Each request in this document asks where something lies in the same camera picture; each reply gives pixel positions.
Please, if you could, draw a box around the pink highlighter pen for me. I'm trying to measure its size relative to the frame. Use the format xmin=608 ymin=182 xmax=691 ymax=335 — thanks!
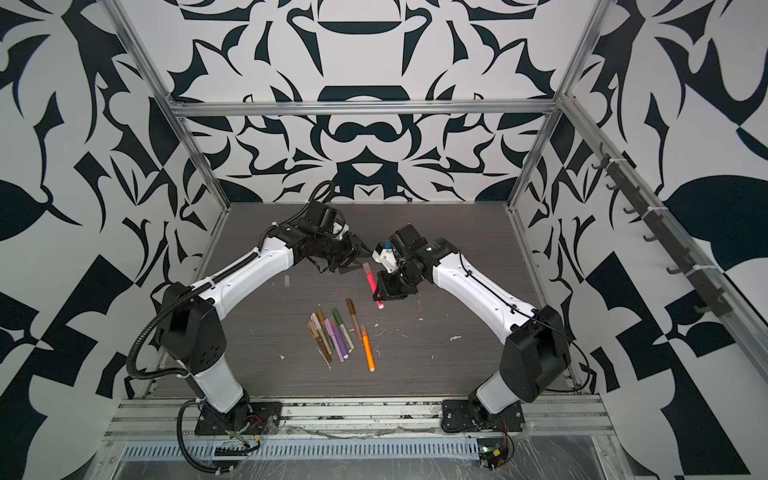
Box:
xmin=363 ymin=262 xmax=384 ymax=309

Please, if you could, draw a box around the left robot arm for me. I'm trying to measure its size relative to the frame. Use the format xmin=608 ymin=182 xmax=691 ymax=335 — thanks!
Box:
xmin=154 ymin=200 xmax=371 ymax=414

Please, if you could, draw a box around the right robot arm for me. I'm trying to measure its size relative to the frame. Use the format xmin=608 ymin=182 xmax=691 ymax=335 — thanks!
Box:
xmin=372 ymin=224 xmax=571 ymax=416

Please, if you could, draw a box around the brown cap beige pen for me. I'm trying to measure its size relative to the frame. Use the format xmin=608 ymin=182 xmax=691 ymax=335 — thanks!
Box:
xmin=346 ymin=298 xmax=363 ymax=342

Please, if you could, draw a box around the gold cap green pen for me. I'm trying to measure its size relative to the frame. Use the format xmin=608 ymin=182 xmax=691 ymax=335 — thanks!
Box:
xmin=315 ymin=307 xmax=335 ymax=355

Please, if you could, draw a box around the pink slim pen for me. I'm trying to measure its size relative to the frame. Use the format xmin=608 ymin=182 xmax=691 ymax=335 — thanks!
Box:
xmin=318 ymin=319 xmax=344 ymax=362

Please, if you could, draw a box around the purple highlighter pen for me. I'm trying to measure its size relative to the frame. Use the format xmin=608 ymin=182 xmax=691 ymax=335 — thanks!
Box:
xmin=324 ymin=317 xmax=349 ymax=362

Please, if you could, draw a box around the tan cap brown pen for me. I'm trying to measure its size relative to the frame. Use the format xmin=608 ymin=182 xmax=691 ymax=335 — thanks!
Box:
xmin=307 ymin=321 xmax=332 ymax=363

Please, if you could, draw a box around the orange highlighter pen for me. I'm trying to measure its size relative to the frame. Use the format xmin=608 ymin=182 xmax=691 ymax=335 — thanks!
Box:
xmin=360 ymin=325 xmax=376 ymax=372

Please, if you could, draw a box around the small circuit board right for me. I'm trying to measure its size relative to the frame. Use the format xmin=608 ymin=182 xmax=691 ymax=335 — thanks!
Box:
xmin=477 ymin=436 xmax=516 ymax=470

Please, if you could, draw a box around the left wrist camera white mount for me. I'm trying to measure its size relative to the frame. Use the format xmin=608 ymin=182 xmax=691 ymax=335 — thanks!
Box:
xmin=332 ymin=221 xmax=349 ymax=242

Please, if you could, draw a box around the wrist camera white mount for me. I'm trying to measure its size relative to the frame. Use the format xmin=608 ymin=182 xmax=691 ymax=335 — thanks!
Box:
xmin=372 ymin=241 xmax=398 ymax=273
xmin=332 ymin=221 xmax=349 ymax=242

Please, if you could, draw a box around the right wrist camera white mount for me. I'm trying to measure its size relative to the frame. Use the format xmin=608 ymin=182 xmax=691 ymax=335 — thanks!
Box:
xmin=372 ymin=241 xmax=398 ymax=273

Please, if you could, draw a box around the aluminium front rail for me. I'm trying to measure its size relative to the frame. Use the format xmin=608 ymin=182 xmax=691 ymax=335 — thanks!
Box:
xmin=105 ymin=395 xmax=614 ymax=440

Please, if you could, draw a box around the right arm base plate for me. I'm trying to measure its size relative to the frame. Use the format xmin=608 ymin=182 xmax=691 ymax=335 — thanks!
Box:
xmin=440 ymin=399 xmax=525 ymax=433

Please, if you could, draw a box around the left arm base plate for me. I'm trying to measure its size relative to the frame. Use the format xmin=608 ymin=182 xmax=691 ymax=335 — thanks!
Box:
xmin=194 ymin=402 xmax=283 ymax=436

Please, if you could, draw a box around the black corrugated cable conduit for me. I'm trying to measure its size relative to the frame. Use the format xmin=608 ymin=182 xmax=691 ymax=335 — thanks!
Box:
xmin=124 ymin=179 xmax=337 ymax=475

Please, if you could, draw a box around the white slotted cable duct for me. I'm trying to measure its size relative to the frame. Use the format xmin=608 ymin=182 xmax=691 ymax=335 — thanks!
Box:
xmin=119 ymin=437 xmax=481 ymax=462

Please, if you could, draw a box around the wall hook rail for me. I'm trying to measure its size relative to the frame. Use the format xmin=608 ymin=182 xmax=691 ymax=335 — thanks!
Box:
xmin=594 ymin=146 xmax=733 ymax=317

